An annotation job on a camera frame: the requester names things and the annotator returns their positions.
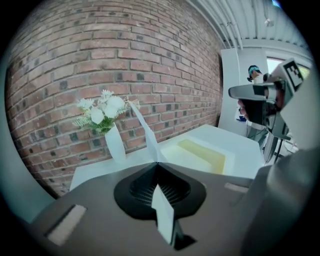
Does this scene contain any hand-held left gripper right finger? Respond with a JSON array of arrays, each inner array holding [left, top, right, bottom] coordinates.
[[157, 162, 255, 256]]

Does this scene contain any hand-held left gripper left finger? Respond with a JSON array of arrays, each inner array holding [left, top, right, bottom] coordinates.
[[29, 161, 174, 256]]

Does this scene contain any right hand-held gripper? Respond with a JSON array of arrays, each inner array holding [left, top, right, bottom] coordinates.
[[228, 57, 305, 141]]

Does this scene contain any cream yellow mat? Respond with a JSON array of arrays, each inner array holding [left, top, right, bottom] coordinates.
[[159, 136, 237, 176]]

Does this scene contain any white cloth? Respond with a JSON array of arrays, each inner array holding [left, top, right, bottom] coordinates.
[[129, 101, 176, 247]]

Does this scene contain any person's right hand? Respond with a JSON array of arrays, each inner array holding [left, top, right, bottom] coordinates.
[[237, 98, 252, 122]]

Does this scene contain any white desk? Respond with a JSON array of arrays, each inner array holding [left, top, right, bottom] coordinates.
[[69, 124, 266, 193]]

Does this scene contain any white vase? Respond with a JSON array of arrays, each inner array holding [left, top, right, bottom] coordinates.
[[104, 121, 127, 165]]

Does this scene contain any white flower bunch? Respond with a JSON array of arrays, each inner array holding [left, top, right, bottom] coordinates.
[[71, 89, 141, 136]]

